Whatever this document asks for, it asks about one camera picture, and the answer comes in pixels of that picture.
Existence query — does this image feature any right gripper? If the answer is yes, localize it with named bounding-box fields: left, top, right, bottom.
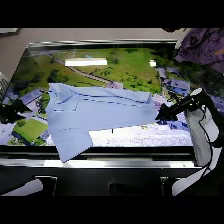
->
left=155, top=103, right=184, bottom=122

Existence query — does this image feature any light blue shirt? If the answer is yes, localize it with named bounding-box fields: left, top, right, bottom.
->
left=45, top=82, right=160, bottom=164

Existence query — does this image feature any purple garment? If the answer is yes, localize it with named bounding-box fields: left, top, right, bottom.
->
left=174, top=28, right=224, bottom=77

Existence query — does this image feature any black cable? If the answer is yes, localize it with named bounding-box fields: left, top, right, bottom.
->
left=198, top=107, right=215, bottom=168

